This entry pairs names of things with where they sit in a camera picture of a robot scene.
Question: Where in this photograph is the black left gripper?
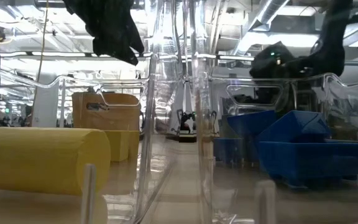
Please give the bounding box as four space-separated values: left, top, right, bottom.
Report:
62 0 145 65

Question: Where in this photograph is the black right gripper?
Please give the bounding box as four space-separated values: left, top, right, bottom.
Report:
249 43 304 78

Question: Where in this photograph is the yellow brick block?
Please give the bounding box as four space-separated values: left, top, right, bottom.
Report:
128 130 141 160

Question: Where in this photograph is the yellow cylinder block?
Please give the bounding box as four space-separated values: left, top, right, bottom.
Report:
0 126 112 197

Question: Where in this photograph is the yellow plastic bin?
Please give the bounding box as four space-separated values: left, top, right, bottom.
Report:
71 91 142 132

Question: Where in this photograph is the white pillar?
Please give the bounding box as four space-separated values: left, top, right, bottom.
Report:
31 77 58 128

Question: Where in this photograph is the silver ceiling duct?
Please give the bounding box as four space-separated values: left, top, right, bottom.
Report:
231 0 291 57

